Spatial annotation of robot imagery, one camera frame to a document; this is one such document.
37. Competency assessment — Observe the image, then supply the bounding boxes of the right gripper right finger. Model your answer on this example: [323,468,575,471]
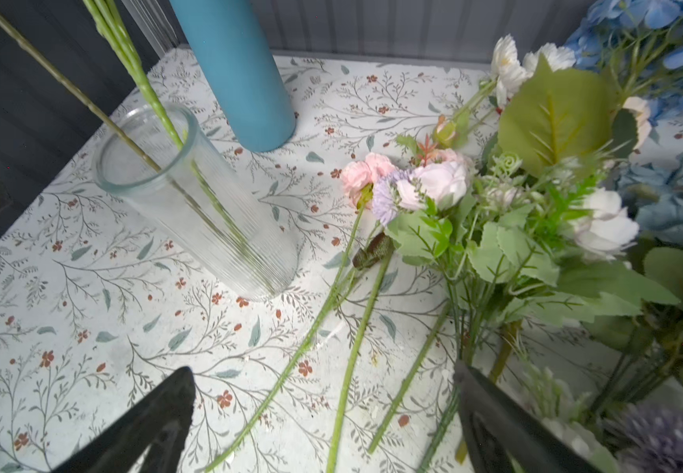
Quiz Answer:
[454,361,597,473]

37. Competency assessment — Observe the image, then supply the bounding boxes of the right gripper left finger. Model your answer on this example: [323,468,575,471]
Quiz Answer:
[56,367,195,472]

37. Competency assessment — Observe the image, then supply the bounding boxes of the white flower green bunch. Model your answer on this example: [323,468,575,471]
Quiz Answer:
[326,34,682,473]

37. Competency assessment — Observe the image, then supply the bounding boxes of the clear ribbed glass vase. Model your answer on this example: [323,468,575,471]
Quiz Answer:
[93,102,298,301]

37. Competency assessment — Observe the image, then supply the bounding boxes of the pink rose flower stem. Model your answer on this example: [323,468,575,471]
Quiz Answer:
[203,153,398,472]

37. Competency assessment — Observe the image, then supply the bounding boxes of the orange gerbera flower stem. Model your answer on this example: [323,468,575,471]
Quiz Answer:
[84,1,272,290]

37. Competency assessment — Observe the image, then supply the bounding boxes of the cream rose flower spray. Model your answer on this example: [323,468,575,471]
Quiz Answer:
[0,0,248,267]

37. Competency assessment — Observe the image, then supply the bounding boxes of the teal cylindrical vase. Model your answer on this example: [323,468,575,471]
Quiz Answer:
[171,0,296,152]

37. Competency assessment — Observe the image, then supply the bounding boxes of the lilac pink flower bunch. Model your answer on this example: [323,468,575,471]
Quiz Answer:
[512,354,683,473]

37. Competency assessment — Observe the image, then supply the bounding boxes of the light blue hydrangea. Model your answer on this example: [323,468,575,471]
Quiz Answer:
[612,147,683,415]

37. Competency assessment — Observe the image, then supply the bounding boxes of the dark blue hydrangea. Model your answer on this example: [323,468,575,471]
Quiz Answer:
[565,0,683,123]

